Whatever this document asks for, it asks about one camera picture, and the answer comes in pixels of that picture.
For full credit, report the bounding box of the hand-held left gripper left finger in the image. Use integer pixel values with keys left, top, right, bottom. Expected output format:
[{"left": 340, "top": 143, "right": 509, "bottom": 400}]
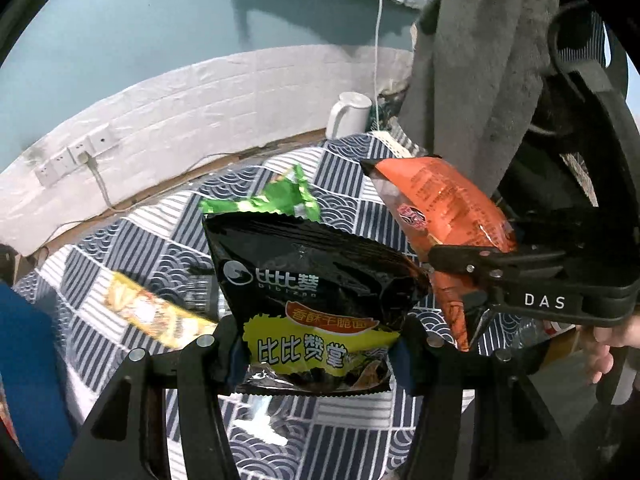
[{"left": 60, "top": 315, "right": 241, "bottom": 480}]

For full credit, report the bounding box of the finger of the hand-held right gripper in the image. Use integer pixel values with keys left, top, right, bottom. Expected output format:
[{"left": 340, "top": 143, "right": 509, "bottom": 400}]
[
  {"left": 427, "top": 244, "right": 567, "bottom": 290},
  {"left": 462, "top": 286, "right": 507, "bottom": 337}
]

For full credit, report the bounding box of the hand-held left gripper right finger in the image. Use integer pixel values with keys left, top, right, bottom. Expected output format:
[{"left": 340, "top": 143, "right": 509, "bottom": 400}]
[{"left": 392, "top": 315, "right": 571, "bottom": 480}]

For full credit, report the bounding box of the orange red snack packet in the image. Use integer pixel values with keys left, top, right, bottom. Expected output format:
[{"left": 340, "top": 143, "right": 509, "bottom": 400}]
[{"left": 360, "top": 156, "right": 518, "bottom": 353}]

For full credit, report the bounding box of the black yellow snack packet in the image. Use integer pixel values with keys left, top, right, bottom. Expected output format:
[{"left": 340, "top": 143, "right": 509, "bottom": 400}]
[{"left": 202, "top": 211, "right": 432, "bottom": 397}]

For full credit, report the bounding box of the cardboard box blue rim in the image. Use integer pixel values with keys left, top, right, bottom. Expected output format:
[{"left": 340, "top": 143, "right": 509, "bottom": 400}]
[{"left": 0, "top": 280, "right": 76, "bottom": 461}]

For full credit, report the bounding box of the person's right hand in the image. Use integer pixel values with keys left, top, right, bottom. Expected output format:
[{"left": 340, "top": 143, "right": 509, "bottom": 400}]
[{"left": 575, "top": 317, "right": 640, "bottom": 386}]

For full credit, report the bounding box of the gold long snack packet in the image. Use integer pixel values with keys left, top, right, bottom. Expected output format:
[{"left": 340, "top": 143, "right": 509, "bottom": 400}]
[{"left": 107, "top": 270, "right": 218, "bottom": 351}]

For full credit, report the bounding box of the blue white patterned tablecloth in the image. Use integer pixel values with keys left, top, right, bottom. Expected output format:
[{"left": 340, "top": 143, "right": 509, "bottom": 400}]
[{"left": 12, "top": 132, "right": 551, "bottom": 480}]

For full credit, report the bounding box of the green snack packet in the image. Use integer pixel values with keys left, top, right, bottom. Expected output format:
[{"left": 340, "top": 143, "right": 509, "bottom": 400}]
[{"left": 199, "top": 164, "right": 322, "bottom": 222}]

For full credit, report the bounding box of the grey hanging cloth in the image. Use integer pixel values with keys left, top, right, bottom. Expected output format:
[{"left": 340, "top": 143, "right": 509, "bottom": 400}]
[{"left": 400, "top": 0, "right": 561, "bottom": 196}]

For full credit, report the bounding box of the black office chair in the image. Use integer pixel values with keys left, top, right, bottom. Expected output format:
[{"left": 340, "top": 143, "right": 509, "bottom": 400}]
[{"left": 500, "top": 0, "right": 640, "bottom": 241}]

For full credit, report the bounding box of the white electric kettle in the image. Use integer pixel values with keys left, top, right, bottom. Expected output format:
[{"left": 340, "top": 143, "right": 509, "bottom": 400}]
[{"left": 326, "top": 92, "right": 373, "bottom": 140}]

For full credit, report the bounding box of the grey plug with cable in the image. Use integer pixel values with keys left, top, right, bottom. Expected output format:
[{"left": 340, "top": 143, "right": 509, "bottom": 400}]
[{"left": 82, "top": 152, "right": 131, "bottom": 213}]

